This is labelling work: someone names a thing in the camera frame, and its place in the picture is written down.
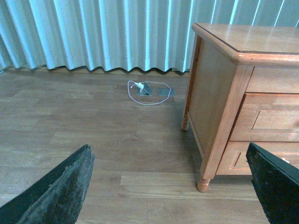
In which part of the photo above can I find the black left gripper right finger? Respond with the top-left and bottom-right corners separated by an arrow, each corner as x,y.
246,142 -> 299,224

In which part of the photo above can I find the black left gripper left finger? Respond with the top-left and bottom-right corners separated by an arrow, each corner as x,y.
0,145 -> 94,224

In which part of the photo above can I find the wooden drawer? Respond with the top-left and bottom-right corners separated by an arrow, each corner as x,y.
230,93 -> 299,142
216,141 -> 299,175

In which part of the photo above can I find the wooden nightstand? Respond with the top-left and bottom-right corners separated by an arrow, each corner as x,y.
181,22 -> 299,192

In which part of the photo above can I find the white floor plug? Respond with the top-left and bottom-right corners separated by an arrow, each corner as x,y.
130,83 -> 144,91

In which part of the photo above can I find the open grey floor socket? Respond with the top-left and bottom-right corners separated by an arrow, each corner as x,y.
136,83 -> 152,96

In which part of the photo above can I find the closed grey floor socket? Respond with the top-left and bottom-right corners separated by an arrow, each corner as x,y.
158,88 -> 176,97

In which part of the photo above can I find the white pleated curtain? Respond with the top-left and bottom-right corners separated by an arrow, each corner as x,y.
0,0 -> 299,72

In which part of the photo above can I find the white floor cable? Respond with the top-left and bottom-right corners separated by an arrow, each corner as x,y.
127,80 -> 173,106

